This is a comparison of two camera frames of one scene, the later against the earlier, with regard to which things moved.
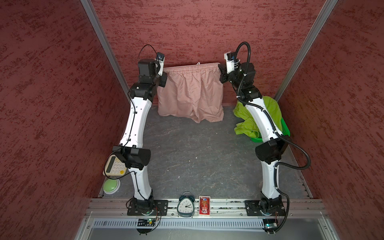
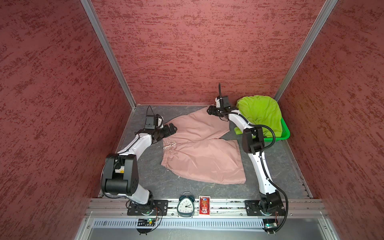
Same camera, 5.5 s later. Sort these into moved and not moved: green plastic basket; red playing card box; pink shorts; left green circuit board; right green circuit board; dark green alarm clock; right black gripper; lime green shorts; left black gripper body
Moved: pink shorts; right black gripper; left black gripper body
Not moved: left green circuit board; lime green shorts; red playing card box; right green circuit board; green plastic basket; dark green alarm clock
